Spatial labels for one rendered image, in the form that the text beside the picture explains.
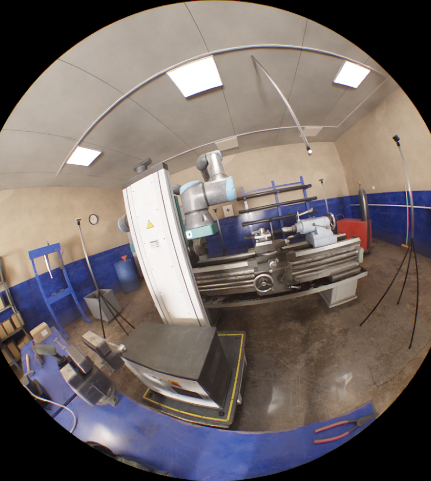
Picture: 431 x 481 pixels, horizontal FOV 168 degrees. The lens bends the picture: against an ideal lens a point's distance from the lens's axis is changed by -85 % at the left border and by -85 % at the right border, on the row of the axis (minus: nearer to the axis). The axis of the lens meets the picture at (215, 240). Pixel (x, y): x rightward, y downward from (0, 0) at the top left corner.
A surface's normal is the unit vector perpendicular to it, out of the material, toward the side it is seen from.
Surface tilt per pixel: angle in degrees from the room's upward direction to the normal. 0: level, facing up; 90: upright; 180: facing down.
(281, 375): 0
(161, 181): 90
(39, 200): 90
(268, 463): 0
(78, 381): 90
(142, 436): 0
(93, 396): 88
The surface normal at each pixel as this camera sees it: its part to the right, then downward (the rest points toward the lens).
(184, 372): -0.23, -0.96
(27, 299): 0.94, -0.18
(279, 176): -0.23, 0.20
